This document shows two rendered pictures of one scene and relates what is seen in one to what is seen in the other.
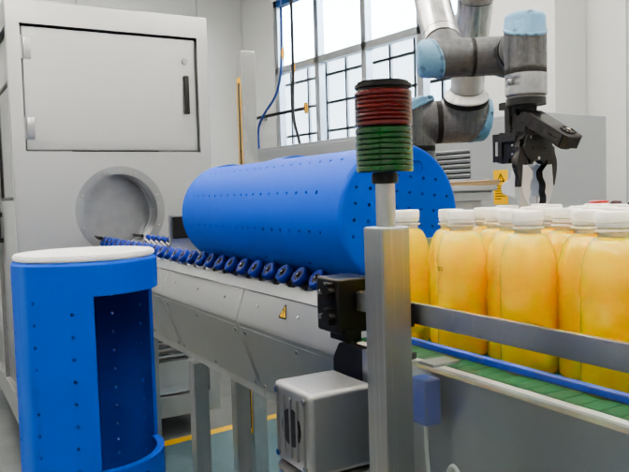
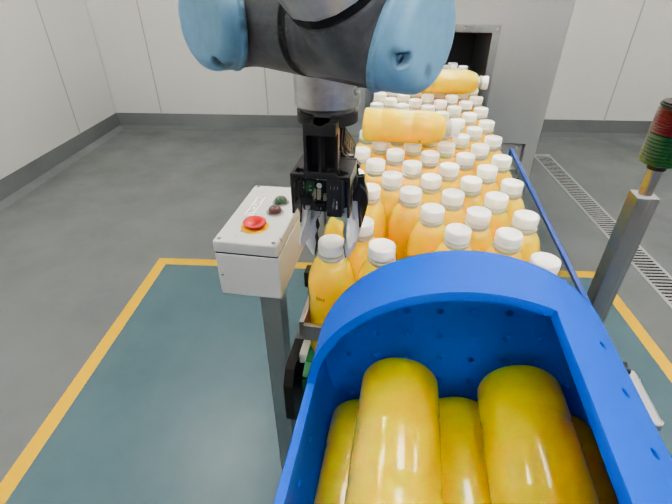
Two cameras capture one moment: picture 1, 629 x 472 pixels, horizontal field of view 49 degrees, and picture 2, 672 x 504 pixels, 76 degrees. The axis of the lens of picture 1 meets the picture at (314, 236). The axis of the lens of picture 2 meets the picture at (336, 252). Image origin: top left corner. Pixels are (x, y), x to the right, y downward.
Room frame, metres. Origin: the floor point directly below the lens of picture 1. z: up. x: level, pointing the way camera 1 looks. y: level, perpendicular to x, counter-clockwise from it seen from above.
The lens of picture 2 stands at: (1.67, -0.07, 1.43)
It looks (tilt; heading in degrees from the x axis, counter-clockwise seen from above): 33 degrees down; 219
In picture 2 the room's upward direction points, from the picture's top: straight up
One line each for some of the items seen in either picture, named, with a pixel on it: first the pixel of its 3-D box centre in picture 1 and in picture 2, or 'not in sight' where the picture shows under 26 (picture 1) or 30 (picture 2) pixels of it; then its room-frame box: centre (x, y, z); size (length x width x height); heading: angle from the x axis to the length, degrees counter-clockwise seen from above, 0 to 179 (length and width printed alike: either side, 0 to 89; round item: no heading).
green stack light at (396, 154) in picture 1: (384, 150); (665, 147); (0.78, -0.08, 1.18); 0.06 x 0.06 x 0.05
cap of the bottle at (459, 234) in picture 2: (486, 213); (457, 233); (1.12, -0.28, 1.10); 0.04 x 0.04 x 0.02
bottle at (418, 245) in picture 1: (408, 279); not in sight; (1.12, -0.15, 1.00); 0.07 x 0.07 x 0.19
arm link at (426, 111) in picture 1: (415, 121); not in sight; (1.91, -0.28, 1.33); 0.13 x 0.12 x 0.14; 89
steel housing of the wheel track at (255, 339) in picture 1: (216, 305); not in sight; (2.20, 0.32, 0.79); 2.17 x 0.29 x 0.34; 30
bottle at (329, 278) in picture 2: not in sight; (331, 300); (1.27, -0.40, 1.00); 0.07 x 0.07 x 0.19
